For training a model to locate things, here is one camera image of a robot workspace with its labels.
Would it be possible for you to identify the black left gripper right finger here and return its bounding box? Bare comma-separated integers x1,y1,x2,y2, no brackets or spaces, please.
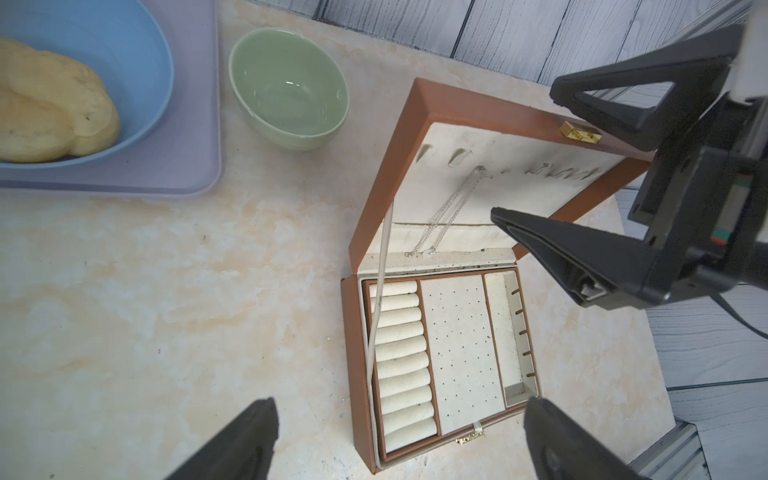
523,397,643,480

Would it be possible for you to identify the blue plate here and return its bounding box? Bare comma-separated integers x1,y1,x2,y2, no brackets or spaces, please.
0,0,175,170

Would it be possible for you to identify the green ceramic bowl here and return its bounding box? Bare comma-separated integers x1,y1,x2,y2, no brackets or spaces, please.
228,28,350,151

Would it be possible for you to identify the lavender rectangular tray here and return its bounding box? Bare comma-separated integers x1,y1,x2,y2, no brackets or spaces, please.
1,1,222,197

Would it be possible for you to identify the yellow bread pastry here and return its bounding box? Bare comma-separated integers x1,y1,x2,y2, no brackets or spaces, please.
1,38,120,164

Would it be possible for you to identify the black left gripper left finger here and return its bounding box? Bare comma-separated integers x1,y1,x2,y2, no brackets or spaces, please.
167,398,279,480

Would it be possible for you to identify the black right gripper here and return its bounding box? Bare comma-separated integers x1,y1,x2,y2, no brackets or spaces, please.
490,1,767,309

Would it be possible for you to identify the thin silver jewelry chain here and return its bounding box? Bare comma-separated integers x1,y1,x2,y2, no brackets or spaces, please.
404,166,488,259

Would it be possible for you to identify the brown wooden jewelry box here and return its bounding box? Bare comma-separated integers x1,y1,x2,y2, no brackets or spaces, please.
341,79,650,473

